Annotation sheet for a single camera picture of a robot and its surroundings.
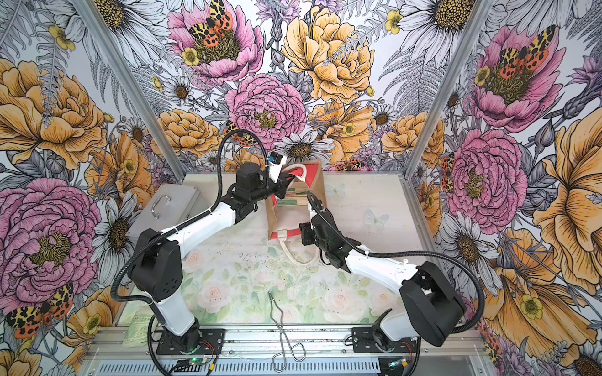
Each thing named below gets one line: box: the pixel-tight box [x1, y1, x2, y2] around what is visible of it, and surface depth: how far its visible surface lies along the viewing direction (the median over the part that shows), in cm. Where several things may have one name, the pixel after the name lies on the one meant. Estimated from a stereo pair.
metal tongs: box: [267, 291, 306, 373], surface depth 76 cm
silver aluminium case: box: [126, 183, 211, 237], surface depth 91 cm
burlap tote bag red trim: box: [264, 159, 328, 266], surface depth 96 cm
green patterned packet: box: [123, 314, 153, 343], surface depth 76 cm
